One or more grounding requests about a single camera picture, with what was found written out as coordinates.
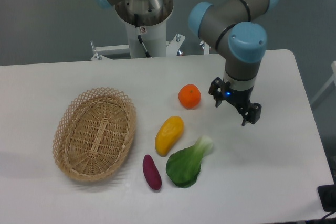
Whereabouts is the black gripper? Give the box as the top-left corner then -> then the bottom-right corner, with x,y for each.
208,77 -> 262,126

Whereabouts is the orange fruit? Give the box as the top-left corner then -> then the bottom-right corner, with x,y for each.
178,84 -> 202,109

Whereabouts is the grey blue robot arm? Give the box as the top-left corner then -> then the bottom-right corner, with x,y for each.
96,0 -> 279,124

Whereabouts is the yellow mango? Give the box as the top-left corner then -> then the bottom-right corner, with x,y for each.
155,116 -> 184,157

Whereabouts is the green bok choy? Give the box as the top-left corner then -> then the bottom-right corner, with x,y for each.
165,135 -> 213,188

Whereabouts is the purple sweet potato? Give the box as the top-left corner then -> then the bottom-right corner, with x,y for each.
142,155 -> 162,190

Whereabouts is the black device at table edge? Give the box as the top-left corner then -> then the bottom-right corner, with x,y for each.
317,184 -> 335,212

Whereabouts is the oval wicker basket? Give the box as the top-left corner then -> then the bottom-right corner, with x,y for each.
52,87 -> 137,182

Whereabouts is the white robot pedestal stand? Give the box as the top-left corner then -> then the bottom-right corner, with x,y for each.
90,21 -> 186,61

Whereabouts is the white frame at right edge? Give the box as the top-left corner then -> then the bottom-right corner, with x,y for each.
310,61 -> 335,109

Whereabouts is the black cable on pedestal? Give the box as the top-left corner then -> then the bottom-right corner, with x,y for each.
134,14 -> 152,58

